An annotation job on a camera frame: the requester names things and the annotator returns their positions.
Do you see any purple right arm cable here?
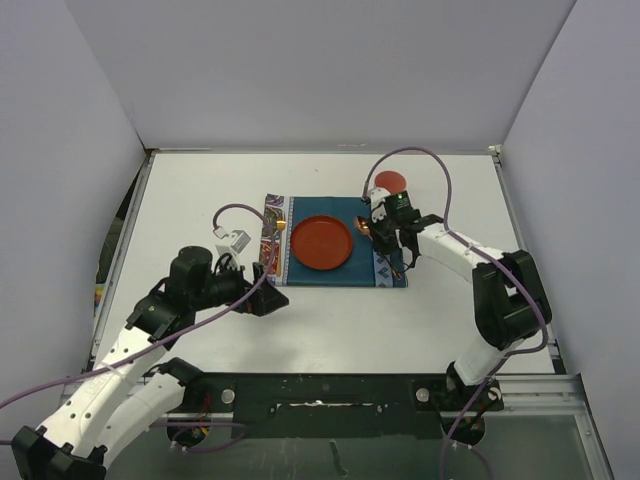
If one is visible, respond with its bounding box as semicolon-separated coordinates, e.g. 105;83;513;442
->
360;146;547;480

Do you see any aluminium front rail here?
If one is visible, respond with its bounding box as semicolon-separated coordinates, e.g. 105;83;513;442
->
62;373;582;424

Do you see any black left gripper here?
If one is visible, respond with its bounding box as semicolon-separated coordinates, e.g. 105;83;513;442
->
191;257;288;316

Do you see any blue patterned placemat cloth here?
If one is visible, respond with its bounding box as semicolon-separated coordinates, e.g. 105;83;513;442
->
259;194;408;288

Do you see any red round plate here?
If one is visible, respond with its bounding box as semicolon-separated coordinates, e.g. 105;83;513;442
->
290;215;354;271

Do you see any copper fork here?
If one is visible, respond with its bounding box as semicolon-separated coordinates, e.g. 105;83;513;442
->
275;219;287;277

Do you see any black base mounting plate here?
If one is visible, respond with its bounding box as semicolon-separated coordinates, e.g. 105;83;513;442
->
160;373;504;451

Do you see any pink plastic cup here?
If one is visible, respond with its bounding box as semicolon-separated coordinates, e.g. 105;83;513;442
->
374;170;407;194

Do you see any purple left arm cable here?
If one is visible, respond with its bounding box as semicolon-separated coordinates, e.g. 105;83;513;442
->
0;203;281;454

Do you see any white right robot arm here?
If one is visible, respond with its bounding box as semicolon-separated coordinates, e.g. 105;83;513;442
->
358;187;552;409

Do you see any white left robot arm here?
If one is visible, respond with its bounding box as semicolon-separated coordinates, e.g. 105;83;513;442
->
10;227;289;479

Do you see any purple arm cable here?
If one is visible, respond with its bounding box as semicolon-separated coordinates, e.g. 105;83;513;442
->
360;146;547;480
0;203;281;454

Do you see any copper spoon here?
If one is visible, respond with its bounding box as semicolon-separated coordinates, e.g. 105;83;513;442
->
354;216;403;280

